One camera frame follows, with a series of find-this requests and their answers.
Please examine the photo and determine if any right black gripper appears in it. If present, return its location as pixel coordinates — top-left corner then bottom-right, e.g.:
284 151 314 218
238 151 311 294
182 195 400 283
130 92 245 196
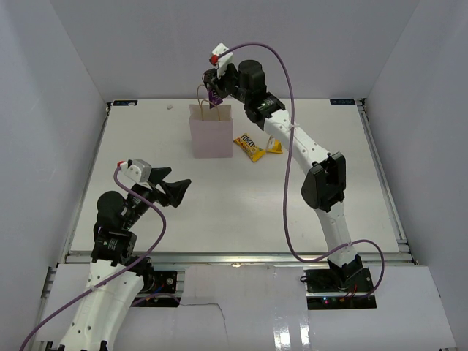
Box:
209 62 252 105

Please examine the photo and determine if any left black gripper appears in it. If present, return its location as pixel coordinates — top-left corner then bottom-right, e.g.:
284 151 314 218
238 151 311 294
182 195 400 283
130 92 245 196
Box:
122 166 191 229

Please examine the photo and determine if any purple M&M packet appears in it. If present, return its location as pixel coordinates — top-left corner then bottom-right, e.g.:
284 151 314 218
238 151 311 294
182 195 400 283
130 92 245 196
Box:
207 87 223 109

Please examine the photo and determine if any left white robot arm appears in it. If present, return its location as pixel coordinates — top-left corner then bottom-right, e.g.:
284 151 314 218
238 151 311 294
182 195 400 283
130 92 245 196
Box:
57 160 191 350

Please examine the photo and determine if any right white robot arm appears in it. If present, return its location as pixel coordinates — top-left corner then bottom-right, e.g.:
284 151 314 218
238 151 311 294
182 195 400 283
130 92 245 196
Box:
202 60 363 292

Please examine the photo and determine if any pink paper bag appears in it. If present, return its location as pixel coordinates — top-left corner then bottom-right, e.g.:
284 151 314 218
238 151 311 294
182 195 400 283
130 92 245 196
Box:
189 85 234 159

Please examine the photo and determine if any yellow M&M packet centre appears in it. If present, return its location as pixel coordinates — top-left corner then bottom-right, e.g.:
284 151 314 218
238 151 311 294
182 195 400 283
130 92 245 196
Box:
233 133 265 162

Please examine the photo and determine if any yellow snack bar wrapper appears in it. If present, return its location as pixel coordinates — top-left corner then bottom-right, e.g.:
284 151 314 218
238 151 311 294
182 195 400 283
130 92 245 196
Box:
266 136 283 154

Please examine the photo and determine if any blue label left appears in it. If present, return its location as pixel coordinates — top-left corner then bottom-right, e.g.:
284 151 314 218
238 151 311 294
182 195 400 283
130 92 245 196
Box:
113 100 138 106

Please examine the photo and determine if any blue label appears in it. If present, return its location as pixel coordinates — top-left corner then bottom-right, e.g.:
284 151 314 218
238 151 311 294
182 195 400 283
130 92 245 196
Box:
330 99 355 105
113 100 138 106

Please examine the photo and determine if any blue label right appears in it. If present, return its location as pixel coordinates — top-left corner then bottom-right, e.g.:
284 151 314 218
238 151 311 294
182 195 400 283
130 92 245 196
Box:
330 99 355 105

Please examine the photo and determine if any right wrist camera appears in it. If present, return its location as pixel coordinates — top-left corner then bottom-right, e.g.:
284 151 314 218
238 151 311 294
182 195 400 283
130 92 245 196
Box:
209 42 233 78

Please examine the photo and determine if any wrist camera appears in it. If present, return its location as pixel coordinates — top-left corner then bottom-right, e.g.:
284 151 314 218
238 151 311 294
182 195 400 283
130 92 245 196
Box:
209 42 233 78
117 159 151 184

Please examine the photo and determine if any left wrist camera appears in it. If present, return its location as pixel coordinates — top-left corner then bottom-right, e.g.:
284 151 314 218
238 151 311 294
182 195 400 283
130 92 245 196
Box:
117 159 151 184

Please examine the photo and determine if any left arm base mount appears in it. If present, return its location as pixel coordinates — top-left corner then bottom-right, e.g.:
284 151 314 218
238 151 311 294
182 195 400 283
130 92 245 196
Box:
129 257 180 307

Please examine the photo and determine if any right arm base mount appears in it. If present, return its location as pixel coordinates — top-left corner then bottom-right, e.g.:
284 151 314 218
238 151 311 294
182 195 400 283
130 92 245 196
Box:
299 268 377 311

